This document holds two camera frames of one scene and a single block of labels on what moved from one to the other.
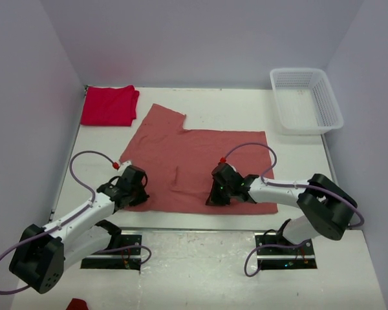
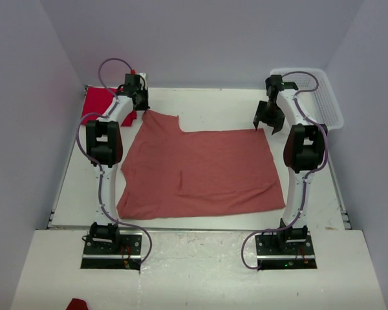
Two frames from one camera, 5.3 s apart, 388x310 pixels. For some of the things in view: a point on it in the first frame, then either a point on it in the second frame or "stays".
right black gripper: [215, 199] -> [277, 123]
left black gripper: [141, 197] -> [145, 106]
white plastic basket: [305, 101] stays
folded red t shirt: [112, 106] stays
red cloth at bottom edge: [77, 304] stays
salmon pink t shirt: [178, 163] stays
